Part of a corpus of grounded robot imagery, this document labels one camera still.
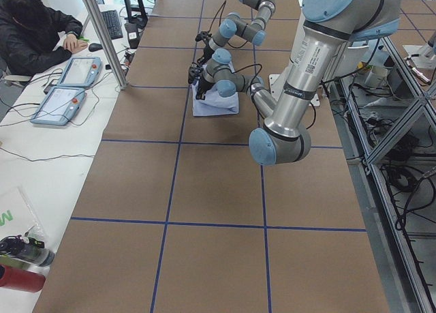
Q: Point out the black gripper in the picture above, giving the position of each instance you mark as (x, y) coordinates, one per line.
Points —
(204, 84)
(206, 50)

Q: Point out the light blue striped shirt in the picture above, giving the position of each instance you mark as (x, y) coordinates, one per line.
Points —
(221, 99)

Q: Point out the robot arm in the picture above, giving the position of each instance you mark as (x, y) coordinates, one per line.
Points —
(233, 24)
(327, 25)

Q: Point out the black keyboard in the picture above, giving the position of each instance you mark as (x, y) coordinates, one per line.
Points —
(113, 24)

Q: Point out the black computer mouse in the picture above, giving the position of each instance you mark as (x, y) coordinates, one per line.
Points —
(93, 47)

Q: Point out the upper blue teach pendant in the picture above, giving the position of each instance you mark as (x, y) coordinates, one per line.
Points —
(80, 72)

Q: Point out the blue teach pendant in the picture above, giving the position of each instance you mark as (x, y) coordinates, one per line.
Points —
(59, 106)
(80, 72)

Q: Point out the lower blue teach pendant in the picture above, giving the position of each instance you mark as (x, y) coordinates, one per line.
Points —
(59, 106)

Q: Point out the seated person in black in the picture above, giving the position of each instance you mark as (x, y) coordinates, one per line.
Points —
(35, 38)

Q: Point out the bagged white Mini shirt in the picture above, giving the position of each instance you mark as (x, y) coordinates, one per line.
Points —
(18, 215)

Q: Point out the clear grey water bottle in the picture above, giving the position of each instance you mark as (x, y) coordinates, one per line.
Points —
(27, 249)

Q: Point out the red water bottle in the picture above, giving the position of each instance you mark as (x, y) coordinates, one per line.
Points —
(18, 279)

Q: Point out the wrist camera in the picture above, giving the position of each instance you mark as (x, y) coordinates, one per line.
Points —
(203, 36)
(194, 73)

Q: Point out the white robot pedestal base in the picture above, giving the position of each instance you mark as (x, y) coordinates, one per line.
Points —
(279, 84)

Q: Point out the aluminium frame post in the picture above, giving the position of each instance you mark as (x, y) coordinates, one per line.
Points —
(104, 37)

